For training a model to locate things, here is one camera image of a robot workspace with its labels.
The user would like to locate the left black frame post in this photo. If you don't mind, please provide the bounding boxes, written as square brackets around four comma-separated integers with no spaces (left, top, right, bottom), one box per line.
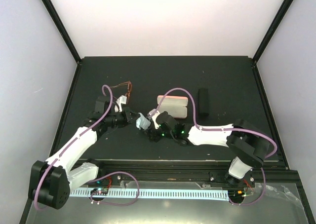
[41,0,81,63]

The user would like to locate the black glasses case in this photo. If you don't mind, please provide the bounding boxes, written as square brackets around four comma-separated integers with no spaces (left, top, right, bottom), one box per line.
[197,88,209,118]

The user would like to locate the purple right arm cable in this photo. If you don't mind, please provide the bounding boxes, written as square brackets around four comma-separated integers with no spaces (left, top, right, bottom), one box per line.
[148,87,277,207]

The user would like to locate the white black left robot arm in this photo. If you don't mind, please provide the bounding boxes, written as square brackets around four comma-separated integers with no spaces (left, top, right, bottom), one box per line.
[28,96,140,209]

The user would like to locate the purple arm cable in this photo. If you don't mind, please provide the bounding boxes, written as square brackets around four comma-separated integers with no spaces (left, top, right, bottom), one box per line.
[33,84,140,211]
[148,87,277,207]

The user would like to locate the white slotted cable duct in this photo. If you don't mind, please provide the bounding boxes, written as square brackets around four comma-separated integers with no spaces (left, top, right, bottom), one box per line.
[70,187,229,201]

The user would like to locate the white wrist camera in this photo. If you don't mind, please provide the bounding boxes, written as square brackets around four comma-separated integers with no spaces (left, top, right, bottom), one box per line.
[115,95,127,112]
[148,109,160,129]

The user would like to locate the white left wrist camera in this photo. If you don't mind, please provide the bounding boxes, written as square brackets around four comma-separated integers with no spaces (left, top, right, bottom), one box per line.
[115,95,127,112]

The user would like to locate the black frame post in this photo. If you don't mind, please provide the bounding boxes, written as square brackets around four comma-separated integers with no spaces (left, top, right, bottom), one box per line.
[252,0,294,64]
[41,0,81,63]

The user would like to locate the brown frame sunglasses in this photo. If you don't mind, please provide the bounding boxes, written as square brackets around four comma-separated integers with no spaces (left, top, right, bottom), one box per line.
[110,80,133,104]

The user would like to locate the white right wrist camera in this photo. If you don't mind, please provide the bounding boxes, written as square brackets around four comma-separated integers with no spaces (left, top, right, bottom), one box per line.
[148,109,160,129]

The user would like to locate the right black frame post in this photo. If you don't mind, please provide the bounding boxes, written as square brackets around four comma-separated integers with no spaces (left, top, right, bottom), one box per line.
[252,0,294,64]

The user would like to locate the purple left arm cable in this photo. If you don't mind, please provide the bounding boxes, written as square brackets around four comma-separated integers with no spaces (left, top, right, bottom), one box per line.
[33,84,140,211]

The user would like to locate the base circuit board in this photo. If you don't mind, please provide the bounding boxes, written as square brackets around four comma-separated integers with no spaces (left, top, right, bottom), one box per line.
[90,187,109,196]
[228,190,254,198]

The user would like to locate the right base circuit board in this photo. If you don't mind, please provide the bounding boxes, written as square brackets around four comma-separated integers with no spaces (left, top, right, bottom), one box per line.
[228,190,254,198]

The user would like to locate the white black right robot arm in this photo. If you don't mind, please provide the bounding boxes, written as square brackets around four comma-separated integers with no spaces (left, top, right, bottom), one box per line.
[140,112,271,187]

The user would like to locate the left base circuit board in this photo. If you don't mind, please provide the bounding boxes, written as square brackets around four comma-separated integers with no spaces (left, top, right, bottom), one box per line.
[90,187,109,196]

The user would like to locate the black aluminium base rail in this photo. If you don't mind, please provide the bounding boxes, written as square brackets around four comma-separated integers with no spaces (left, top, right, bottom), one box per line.
[78,168,255,187]

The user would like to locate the pink glasses case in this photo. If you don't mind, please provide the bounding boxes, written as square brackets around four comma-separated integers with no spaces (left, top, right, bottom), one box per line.
[158,96,188,119]

